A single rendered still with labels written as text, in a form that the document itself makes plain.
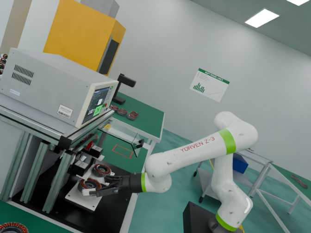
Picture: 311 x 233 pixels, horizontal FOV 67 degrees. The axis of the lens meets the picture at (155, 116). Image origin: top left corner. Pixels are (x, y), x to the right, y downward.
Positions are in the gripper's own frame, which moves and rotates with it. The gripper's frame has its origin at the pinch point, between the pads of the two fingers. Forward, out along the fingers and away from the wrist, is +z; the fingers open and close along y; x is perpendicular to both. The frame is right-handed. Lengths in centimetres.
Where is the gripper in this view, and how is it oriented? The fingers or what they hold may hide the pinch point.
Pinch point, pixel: (90, 186)
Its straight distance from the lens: 124.5
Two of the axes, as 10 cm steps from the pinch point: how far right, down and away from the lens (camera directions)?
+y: 0.7, -1.8, 9.8
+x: -1.1, -9.8, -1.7
